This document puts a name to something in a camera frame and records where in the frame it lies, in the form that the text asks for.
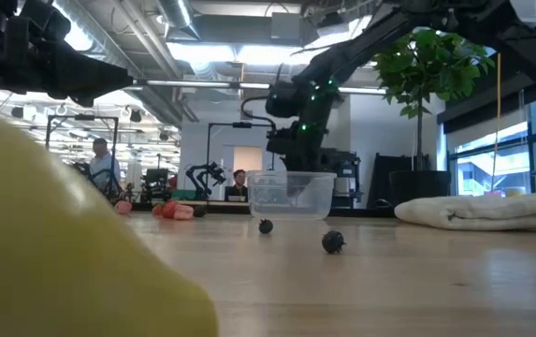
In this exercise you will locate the green box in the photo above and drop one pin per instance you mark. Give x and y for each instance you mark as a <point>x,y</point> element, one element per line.
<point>183,194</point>

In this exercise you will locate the black plant pot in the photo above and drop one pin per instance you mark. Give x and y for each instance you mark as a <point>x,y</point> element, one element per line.
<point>419,187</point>

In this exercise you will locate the yellow lemon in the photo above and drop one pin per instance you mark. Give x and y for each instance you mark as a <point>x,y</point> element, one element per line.
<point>62,234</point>

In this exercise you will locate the grey ceiling box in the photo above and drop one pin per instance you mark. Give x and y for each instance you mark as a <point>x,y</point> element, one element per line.
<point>286,25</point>

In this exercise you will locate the folded plaid cloth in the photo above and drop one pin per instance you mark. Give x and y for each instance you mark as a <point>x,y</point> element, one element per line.
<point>482,213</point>

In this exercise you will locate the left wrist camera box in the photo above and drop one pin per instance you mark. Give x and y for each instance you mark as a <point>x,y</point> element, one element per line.
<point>45,19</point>

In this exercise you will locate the black panel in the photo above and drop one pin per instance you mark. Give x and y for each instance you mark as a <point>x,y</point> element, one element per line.
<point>389,180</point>

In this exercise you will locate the black cart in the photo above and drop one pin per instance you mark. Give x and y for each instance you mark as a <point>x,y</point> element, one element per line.
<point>156,180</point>

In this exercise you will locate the red box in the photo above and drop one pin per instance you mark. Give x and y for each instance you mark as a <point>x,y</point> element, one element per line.
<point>493,193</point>

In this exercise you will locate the black gantry frame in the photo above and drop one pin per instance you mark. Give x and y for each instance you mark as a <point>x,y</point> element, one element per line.
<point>241,125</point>
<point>84,117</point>

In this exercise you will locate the black aluminium rig frame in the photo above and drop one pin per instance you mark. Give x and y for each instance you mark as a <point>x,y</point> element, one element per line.
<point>366,213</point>

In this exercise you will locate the blackberry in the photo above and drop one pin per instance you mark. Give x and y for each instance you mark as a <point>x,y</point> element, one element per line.
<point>199,211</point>
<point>265,226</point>
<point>333,242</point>

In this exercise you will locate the clear plastic tupperware container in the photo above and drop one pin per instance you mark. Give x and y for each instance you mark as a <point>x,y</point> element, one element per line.
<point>267,196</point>

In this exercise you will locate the green leafy plant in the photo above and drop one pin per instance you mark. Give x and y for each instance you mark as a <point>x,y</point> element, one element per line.
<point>426,65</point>

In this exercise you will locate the person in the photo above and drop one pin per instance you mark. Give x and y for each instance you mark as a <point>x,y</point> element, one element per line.
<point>104,164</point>
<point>238,180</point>

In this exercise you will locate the red strawberry with green top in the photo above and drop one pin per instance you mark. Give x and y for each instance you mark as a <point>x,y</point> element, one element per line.
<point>169,209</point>

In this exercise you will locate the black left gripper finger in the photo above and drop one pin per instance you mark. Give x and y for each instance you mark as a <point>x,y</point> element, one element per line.
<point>94,93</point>
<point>85,70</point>

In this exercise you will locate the background black robot arm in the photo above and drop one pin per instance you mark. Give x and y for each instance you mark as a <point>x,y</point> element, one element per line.
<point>213,171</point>

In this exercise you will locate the ceiling light tube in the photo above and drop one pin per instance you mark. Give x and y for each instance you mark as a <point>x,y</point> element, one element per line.
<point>192,83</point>
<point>253,86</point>
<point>361,90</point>

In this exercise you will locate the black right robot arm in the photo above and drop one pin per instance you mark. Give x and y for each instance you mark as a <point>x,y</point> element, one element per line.
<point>366,42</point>

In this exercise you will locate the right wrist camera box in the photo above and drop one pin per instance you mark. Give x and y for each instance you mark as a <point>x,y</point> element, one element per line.
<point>280,100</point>

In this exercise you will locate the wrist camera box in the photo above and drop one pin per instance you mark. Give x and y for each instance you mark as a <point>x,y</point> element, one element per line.
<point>45,19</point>
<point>280,100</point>

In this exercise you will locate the pink strawberry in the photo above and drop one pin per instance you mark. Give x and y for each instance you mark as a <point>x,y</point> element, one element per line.
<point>184,213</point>
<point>123,207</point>

